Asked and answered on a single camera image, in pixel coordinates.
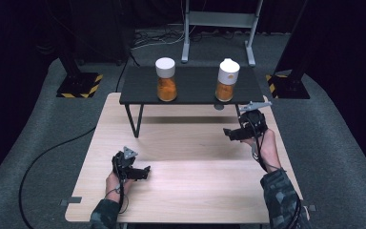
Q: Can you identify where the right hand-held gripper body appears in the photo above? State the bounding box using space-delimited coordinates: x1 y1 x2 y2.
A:
237 100 273 140

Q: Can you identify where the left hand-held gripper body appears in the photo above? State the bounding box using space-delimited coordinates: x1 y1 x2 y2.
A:
112 145 141 181

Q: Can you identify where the dome-lid bottle of orange powder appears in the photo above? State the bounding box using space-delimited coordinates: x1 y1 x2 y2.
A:
214 57 241 103

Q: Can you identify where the black shelf with metal legs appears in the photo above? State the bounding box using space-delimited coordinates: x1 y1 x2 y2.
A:
119 65 266 139

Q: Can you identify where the flat-lid jar of orange powder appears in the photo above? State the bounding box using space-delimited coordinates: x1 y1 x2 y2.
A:
154 56 178 103

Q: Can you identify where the person's left hand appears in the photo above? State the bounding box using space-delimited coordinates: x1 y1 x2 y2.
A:
105 171 135 203

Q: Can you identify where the person's right hand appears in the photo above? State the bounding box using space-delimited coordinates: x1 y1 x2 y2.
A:
242 128 283 174

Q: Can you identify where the black stand with striped base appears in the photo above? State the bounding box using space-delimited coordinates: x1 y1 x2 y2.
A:
265 0 312 100
55 47 104 99

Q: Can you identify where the grey metal stand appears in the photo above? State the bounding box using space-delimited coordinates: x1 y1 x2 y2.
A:
180 0 265 68

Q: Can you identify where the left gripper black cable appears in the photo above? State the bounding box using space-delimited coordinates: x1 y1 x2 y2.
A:
104 156 131 215

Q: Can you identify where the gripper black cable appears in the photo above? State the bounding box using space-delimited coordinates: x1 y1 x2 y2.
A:
246 111 303 229
104 156 131 215

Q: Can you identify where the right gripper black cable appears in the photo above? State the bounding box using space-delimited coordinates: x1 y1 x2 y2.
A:
246 111 303 229

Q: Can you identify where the long black floor cable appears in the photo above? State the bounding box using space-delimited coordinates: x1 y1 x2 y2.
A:
18 126 97 229

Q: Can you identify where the short black floor cable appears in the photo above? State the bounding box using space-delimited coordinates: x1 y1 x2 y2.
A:
115 52 141 94

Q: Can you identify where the bundle of floor cables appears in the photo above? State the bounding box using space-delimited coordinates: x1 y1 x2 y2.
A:
131 28 236 51

